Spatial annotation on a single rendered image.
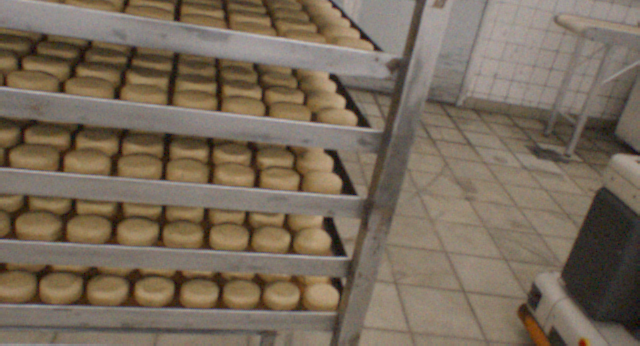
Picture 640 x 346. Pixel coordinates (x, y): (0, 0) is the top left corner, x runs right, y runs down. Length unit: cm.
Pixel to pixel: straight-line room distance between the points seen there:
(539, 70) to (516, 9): 58
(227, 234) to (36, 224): 23
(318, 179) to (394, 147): 13
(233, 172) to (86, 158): 17
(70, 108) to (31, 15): 10
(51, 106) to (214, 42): 18
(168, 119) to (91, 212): 22
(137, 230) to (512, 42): 460
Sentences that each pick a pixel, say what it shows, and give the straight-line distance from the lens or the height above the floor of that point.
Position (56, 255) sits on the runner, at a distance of 75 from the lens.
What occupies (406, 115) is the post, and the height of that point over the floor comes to 119.
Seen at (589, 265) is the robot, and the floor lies 44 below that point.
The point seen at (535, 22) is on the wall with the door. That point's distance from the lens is 521.
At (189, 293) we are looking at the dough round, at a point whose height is 88.
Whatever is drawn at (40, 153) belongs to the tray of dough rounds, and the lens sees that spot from 75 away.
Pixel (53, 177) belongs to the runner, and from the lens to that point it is 70.
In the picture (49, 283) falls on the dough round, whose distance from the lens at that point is 84.
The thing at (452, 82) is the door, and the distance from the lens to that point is 514.
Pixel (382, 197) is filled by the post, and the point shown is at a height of 108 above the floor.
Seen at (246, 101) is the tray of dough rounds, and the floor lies 115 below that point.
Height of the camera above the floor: 139
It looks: 24 degrees down
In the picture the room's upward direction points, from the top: 12 degrees clockwise
